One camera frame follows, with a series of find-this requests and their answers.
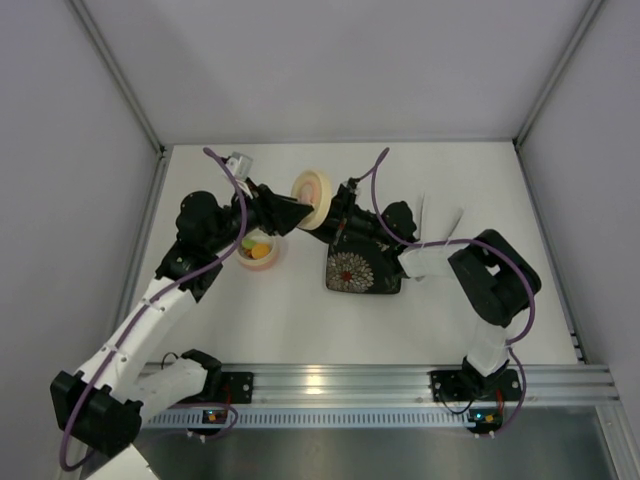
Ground grey slotted cable duct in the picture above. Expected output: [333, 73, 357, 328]
[145, 407, 470, 429]

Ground small circuit board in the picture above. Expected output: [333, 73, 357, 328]
[468, 409, 503, 436]
[202, 409, 229, 425]

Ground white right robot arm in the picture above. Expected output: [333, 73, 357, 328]
[311, 181, 541, 399]

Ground white box corner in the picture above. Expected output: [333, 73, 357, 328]
[88, 444, 158, 480]

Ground aluminium mounting rail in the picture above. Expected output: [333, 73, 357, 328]
[222, 364, 620, 407]

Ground black floral rectangular plate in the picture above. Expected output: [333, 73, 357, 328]
[324, 241, 403, 295]

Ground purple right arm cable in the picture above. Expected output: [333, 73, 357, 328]
[357, 146, 539, 351]

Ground right small circuit board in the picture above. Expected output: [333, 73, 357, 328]
[468, 409, 503, 436]

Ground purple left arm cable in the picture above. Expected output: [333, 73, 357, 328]
[58, 146, 249, 472]

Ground cream round lunch bowl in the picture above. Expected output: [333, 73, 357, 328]
[235, 230, 279, 271]

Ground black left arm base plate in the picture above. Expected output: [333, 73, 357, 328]
[215, 371, 254, 405]

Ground stainless steel tongs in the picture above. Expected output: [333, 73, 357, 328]
[415, 193, 464, 282]

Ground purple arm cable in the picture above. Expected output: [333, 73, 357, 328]
[357, 146, 539, 351]
[58, 146, 249, 472]

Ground left aluminium frame post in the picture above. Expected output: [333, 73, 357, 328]
[66, 0, 168, 152]

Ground cream round lunch box lid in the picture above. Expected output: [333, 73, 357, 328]
[291, 170, 332, 231]

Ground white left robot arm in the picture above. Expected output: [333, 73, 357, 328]
[50, 185, 313, 457]

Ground left small circuit board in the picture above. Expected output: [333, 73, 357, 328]
[202, 409, 229, 425]

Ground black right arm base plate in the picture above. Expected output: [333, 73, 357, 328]
[429, 369, 522, 403]

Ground yellow round biscuit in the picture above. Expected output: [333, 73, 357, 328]
[250, 243, 271, 260]

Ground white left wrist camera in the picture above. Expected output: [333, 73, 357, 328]
[226, 152, 253, 181]

